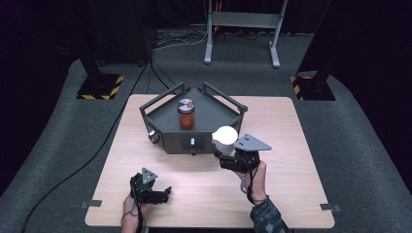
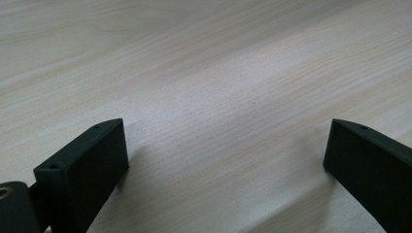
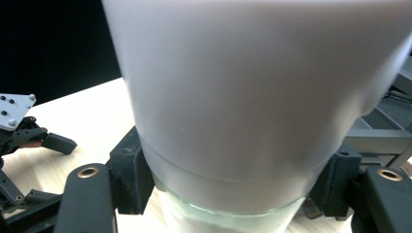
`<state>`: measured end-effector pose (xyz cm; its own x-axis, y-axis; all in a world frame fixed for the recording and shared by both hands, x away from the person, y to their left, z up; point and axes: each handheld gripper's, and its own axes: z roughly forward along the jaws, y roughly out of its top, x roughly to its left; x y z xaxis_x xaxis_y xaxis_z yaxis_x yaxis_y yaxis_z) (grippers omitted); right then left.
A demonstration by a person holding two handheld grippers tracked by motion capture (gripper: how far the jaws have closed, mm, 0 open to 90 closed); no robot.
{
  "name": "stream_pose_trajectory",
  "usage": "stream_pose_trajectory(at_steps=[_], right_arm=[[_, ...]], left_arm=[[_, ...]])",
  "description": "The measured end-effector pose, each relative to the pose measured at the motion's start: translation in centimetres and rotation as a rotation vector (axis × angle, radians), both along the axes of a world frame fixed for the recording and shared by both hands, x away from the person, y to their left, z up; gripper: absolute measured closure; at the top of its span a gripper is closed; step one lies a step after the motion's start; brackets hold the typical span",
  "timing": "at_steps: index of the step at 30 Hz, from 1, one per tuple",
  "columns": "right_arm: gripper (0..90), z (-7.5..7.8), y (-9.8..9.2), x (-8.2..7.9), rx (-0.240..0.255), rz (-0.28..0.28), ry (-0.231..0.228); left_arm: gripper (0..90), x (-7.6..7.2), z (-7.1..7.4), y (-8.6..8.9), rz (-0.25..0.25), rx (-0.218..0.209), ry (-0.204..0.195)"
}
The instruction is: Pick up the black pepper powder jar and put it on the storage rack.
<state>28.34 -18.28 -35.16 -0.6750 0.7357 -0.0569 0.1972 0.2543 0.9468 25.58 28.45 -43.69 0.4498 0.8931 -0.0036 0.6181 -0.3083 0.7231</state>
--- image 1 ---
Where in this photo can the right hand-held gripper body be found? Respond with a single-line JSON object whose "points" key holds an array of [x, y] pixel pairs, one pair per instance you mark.
{"points": [[251, 144]]}

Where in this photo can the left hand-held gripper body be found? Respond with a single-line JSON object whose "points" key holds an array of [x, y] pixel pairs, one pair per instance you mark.
{"points": [[144, 181]]}

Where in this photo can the dark grey corner shelf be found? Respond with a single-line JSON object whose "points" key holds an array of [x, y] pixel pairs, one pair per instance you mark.
{"points": [[213, 113]]}

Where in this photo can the glass spice jar silver lid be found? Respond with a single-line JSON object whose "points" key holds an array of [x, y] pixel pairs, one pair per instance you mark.
{"points": [[186, 119]]}

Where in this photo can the person's left hand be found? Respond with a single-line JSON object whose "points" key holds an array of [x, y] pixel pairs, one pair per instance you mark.
{"points": [[131, 216]]}

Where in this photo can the person's right hand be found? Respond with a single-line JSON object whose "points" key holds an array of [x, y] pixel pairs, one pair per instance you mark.
{"points": [[259, 184]]}

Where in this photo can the grey tape piece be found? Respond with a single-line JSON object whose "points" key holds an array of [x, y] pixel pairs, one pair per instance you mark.
{"points": [[91, 203], [330, 207]]}

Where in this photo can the black stand striped base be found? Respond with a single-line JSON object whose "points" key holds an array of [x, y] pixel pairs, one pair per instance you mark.
{"points": [[312, 87], [100, 85]]}

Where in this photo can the grey metal stand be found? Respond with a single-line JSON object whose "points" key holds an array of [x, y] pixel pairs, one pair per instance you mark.
{"points": [[244, 19]]}

